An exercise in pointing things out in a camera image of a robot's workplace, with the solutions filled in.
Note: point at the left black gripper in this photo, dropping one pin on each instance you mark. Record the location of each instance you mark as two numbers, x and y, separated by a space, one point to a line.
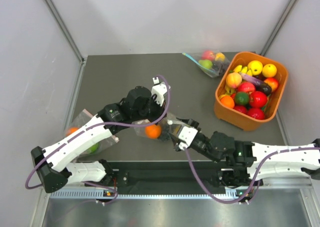
159 109

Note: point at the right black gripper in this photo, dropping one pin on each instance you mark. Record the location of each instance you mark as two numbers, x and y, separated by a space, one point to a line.
190 123

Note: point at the polka dot zip bag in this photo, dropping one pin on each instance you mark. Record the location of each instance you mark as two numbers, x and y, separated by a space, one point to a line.
170 119

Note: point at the fake black grape bunch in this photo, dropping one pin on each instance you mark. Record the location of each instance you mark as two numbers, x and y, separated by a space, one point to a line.
165 133

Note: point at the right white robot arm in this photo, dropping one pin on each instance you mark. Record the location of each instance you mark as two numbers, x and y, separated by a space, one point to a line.
247 160

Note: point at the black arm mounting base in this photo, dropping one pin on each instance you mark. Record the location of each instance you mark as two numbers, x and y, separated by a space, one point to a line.
174 177

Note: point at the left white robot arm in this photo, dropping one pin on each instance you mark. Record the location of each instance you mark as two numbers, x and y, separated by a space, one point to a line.
56 166

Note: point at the fake orange in bin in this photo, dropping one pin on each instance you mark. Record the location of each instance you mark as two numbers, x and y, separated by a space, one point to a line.
228 101

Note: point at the pink zip dotted bag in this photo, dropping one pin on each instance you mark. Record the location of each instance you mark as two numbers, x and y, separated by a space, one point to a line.
81 119

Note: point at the fake green lime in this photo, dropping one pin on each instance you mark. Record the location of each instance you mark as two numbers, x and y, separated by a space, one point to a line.
241 98

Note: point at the fake green apple pink bag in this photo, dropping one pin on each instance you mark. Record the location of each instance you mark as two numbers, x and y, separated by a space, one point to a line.
93 148

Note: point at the fake red tomato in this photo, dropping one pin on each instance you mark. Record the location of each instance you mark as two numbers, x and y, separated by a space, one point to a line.
257 99

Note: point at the fake peach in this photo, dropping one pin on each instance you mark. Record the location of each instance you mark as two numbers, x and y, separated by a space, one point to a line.
233 80

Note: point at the fake orange in pink bag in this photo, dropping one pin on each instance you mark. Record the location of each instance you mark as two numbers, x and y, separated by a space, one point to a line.
70 131

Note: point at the fake green pear in bag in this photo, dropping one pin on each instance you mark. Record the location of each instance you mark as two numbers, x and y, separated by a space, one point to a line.
206 65

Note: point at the blue zip clear bag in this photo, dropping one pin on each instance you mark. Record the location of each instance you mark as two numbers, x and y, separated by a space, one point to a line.
220 64

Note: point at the fake purple eggplant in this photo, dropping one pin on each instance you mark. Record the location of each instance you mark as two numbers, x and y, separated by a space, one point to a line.
259 84

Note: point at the fake small banana bunch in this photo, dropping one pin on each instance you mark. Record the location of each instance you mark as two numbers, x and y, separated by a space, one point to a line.
243 70

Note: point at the fake red apple in bag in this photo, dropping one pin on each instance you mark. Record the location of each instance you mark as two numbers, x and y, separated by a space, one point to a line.
208 55

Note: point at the fake red yellow apple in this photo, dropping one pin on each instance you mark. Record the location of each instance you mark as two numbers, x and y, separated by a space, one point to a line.
273 83

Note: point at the fake yellow lemon left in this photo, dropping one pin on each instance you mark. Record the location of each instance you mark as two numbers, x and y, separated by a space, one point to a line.
256 67

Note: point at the fake yellow orange right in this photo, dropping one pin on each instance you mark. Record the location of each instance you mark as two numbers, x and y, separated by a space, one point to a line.
269 70

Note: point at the orange plastic bin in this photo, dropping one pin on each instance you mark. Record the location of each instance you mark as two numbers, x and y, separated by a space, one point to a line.
244 116

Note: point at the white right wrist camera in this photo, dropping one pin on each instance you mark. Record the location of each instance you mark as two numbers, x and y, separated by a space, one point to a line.
186 136

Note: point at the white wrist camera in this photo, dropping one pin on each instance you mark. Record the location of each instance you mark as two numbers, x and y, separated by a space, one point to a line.
186 136
159 90

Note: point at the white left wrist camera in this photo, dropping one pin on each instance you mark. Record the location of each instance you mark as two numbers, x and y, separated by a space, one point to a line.
159 90

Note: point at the grey slotted cable duct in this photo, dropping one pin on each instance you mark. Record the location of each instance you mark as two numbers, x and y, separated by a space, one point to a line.
99 193

